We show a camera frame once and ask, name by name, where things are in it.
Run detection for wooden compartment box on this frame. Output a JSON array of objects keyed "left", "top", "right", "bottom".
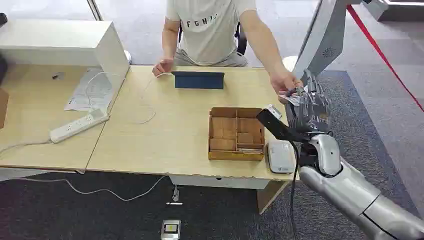
[{"left": 207, "top": 106, "right": 267, "bottom": 163}]

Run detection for white card reader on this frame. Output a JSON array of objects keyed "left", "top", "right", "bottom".
[{"left": 266, "top": 139, "right": 297, "bottom": 175}]

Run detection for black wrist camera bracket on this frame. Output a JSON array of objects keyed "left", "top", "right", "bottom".
[{"left": 255, "top": 108, "right": 311, "bottom": 144}]

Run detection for person's hand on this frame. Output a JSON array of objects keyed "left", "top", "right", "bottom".
[
  {"left": 269, "top": 67, "right": 304, "bottom": 106},
  {"left": 151, "top": 57, "right": 175, "bottom": 77}
]

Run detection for metal pole with base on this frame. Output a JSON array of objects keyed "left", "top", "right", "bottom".
[{"left": 86, "top": 0, "right": 133, "bottom": 65}]

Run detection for printed paper sheets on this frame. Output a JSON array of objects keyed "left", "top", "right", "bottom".
[{"left": 63, "top": 67, "right": 116, "bottom": 113}]

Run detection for white cable over papers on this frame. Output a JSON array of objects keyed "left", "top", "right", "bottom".
[{"left": 84, "top": 70, "right": 112, "bottom": 108}]

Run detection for person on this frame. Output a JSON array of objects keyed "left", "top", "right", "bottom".
[{"left": 151, "top": 0, "right": 304, "bottom": 106}]

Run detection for blue tablet case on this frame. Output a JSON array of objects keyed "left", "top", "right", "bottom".
[{"left": 170, "top": 70, "right": 225, "bottom": 90}]

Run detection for person's right hand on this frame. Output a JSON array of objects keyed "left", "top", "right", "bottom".
[{"left": 151, "top": 57, "right": 175, "bottom": 77}]

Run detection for white power strip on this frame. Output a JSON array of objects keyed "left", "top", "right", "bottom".
[{"left": 49, "top": 108, "right": 111, "bottom": 145}]

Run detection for white power strip cord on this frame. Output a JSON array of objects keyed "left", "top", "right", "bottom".
[{"left": 0, "top": 140, "right": 53, "bottom": 155}]

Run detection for white plug adapter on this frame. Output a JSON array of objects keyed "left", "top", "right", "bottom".
[{"left": 165, "top": 185, "right": 184, "bottom": 207}]

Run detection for person's left hand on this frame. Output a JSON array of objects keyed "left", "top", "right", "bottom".
[{"left": 269, "top": 67, "right": 304, "bottom": 106}]

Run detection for white desk shelf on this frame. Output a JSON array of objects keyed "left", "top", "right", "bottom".
[{"left": 0, "top": 18, "right": 131, "bottom": 101}]

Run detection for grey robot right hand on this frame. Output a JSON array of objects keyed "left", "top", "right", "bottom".
[{"left": 285, "top": 69, "right": 334, "bottom": 135}]

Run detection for thin white desk cable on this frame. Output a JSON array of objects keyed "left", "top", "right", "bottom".
[{"left": 133, "top": 72, "right": 174, "bottom": 125}]

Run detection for red barrier strap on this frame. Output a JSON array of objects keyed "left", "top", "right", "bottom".
[{"left": 345, "top": 4, "right": 424, "bottom": 114}]

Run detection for white printed card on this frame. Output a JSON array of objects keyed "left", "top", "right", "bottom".
[{"left": 278, "top": 94, "right": 303, "bottom": 107}]

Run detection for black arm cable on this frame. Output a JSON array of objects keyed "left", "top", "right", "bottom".
[{"left": 288, "top": 140, "right": 301, "bottom": 240}]

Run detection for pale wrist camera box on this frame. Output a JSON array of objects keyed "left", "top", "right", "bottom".
[{"left": 265, "top": 103, "right": 283, "bottom": 121}]

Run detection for wooden desk leg panel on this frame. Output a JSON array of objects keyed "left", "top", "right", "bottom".
[{"left": 256, "top": 180, "right": 291, "bottom": 216}]

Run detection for white floor cable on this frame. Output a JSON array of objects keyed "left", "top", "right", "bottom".
[{"left": 19, "top": 174, "right": 169, "bottom": 203}]

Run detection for white kiosk stand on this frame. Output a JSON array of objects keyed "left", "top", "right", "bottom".
[{"left": 292, "top": 0, "right": 364, "bottom": 81}]

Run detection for metal floor socket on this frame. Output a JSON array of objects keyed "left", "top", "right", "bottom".
[{"left": 160, "top": 219, "right": 182, "bottom": 240}]

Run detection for card stack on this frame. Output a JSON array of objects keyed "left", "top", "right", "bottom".
[{"left": 237, "top": 147, "right": 265, "bottom": 155}]

